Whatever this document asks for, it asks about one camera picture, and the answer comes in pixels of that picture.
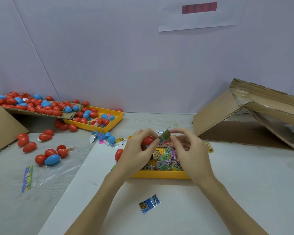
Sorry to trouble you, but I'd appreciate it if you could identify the clear bag with coloured label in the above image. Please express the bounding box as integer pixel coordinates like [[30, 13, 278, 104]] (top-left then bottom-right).
[[22, 155, 83, 194]]

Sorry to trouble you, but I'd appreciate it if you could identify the person's right forearm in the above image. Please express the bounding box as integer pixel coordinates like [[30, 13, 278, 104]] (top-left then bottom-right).
[[198, 176, 269, 235]]

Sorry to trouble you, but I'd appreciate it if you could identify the torn flattened cardboard box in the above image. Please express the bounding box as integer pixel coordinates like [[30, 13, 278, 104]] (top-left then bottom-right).
[[192, 78, 294, 151]]

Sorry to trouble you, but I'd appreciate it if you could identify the white paper sign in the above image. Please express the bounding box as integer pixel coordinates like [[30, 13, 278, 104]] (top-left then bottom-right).
[[158, 0, 247, 33]]

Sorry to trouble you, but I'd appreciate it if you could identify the single red plastic egg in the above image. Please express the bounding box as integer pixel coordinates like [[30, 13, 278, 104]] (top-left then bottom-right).
[[141, 135, 155, 147]]

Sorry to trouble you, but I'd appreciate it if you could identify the person's left forearm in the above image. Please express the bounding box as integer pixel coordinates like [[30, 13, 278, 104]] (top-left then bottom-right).
[[65, 174, 130, 235]]

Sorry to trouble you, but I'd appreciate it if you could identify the person's left hand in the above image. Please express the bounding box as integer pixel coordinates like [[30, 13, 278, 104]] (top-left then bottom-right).
[[109, 128, 160, 183]]

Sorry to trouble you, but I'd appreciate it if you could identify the tall brown cardboard box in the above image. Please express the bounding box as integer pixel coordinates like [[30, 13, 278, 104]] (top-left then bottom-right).
[[0, 99, 29, 157]]

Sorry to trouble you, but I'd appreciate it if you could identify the pile of plastic eggs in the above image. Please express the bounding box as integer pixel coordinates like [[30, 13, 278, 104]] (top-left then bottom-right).
[[0, 91, 123, 166]]

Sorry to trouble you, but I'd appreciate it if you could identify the yellow tray under eggs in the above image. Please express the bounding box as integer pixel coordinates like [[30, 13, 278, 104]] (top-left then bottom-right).
[[64, 106, 124, 134]]

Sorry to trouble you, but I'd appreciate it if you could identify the brown cardboard sheet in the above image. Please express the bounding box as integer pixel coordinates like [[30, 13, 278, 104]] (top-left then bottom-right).
[[5, 107, 84, 120]]

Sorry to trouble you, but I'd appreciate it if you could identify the person's right hand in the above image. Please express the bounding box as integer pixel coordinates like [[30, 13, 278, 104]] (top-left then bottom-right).
[[169, 127, 217, 186]]

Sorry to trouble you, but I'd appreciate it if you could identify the yellow plastic tray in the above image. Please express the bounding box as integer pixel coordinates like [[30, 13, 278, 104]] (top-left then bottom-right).
[[126, 135, 193, 180]]

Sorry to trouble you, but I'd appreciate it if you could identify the blue packet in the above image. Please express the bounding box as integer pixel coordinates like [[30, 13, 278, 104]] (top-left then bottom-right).
[[139, 194, 161, 214]]

